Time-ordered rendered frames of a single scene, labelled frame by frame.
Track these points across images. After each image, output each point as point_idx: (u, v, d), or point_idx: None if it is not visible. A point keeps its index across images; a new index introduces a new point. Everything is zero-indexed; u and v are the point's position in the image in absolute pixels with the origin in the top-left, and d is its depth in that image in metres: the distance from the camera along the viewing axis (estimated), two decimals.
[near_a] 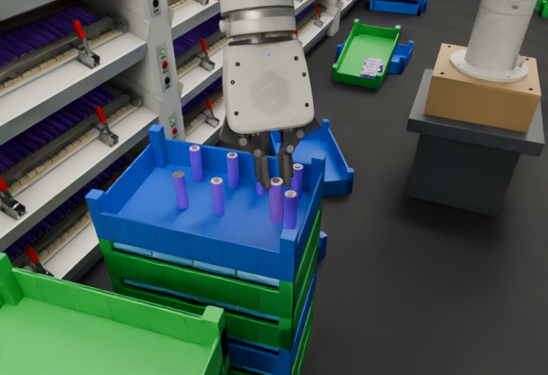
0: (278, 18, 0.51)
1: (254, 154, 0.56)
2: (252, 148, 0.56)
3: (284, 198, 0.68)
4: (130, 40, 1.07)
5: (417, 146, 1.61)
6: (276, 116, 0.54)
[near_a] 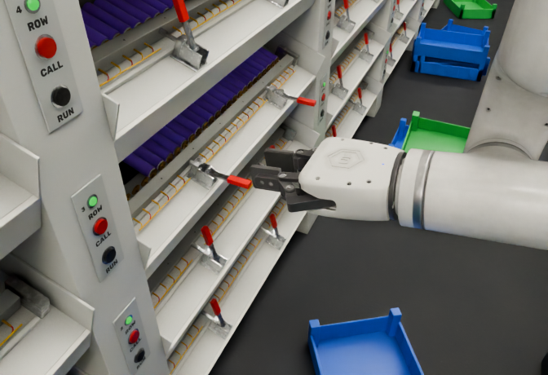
0: (416, 165, 0.48)
1: (300, 151, 0.59)
2: (307, 149, 0.58)
3: None
4: (57, 335, 0.51)
5: (536, 348, 1.04)
6: (322, 157, 0.53)
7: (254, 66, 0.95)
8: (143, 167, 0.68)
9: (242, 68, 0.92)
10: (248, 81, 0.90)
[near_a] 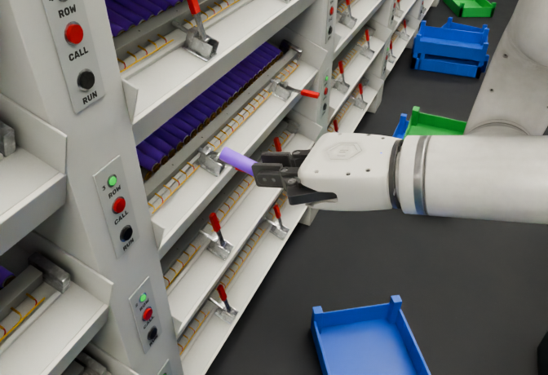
0: (413, 149, 0.47)
1: (297, 152, 0.58)
2: (302, 149, 0.58)
3: (148, 165, 0.70)
4: (77, 309, 0.54)
5: (533, 334, 1.07)
6: (320, 152, 0.53)
7: (259, 59, 0.98)
8: (154, 155, 0.71)
9: (248, 62, 0.95)
10: (254, 75, 0.93)
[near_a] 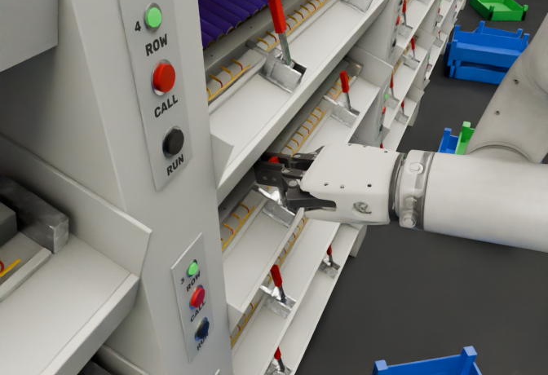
0: None
1: (285, 189, 0.56)
2: None
3: None
4: None
5: None
6: None
7: None
8: None
9: None
10: None
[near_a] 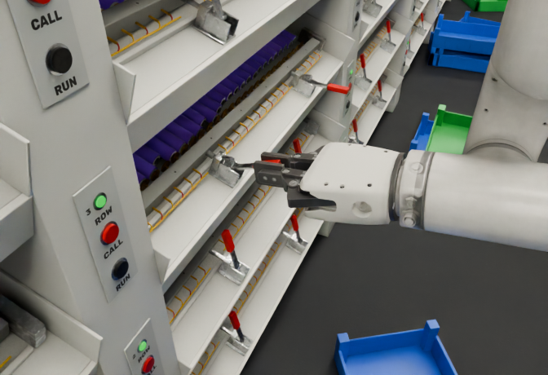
0: None
1: (286, 189, 0.56)
2: None
3: (144, 172, 0.56)
4: (55, 369, 0.41)
5: None
6: None
7: (271, 46, 0.85)
8: (146, 155, 0.58)
9: None
10: (264, 62, 0.80)
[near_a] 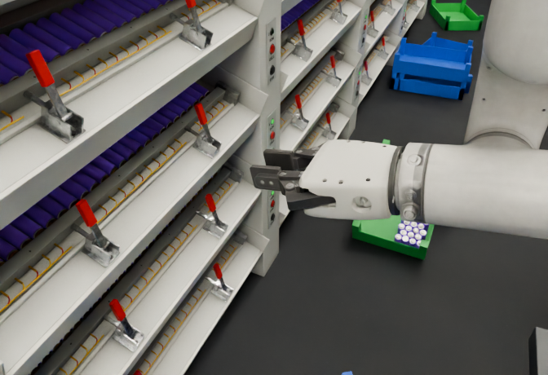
0: None
1: (284, 192, 0.56)
2: None
3: (1, 254, 0.57)
4: None
5: None
6: None
7: (178, 103, 0.85)
8: (13, 239, 0.58)
9: (163, 107, 0.83)
10: (168, 123, 0.81)
